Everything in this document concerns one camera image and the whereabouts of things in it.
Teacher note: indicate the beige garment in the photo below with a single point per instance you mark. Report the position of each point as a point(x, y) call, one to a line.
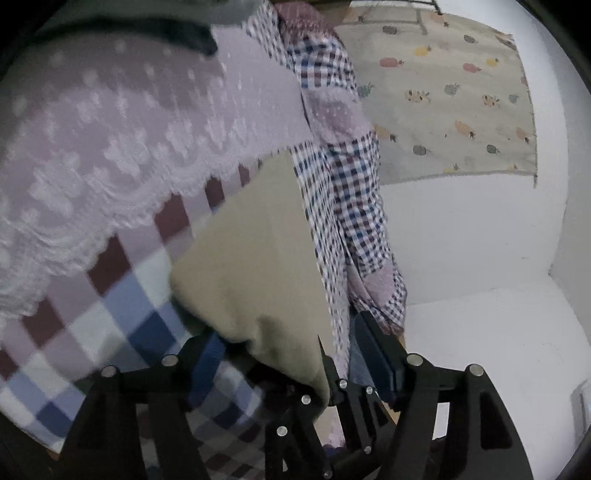
point(258, 277)

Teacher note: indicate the checked bed sheet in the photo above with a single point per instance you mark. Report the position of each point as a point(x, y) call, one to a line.
point(115, 323)

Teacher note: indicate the dark green cloth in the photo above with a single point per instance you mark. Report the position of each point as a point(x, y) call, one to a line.
point(175, 32)

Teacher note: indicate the lilac lace pillow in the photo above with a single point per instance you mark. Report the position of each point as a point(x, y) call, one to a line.
point(115, 147)

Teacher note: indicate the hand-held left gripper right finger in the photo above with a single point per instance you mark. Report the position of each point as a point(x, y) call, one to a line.
point(381, 360)

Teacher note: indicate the fruit print curtain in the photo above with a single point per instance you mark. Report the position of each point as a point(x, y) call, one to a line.
point(438, 92)

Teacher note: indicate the checked lilac patchwork quilt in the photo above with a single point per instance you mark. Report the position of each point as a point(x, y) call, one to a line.
point(351, 207)

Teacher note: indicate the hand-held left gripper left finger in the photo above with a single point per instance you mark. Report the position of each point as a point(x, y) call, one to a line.
point(207, 369)

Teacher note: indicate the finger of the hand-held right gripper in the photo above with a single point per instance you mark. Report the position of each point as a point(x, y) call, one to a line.
point(353, 406)
point(295, 429)

